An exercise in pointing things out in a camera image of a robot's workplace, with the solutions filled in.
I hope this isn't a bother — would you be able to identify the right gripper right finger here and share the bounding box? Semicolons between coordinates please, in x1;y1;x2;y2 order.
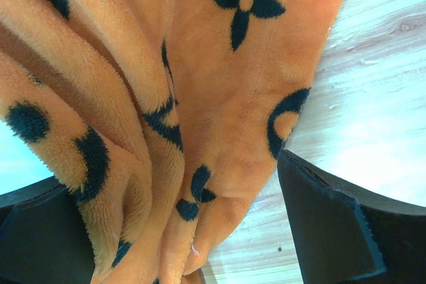
278;150;425;283

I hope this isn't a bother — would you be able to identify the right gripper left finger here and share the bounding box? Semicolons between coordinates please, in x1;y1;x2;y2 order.
1;177;95;284

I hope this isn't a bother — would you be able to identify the orange black-patterned plush pillowcase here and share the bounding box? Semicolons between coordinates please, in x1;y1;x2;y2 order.
1;0;342;283

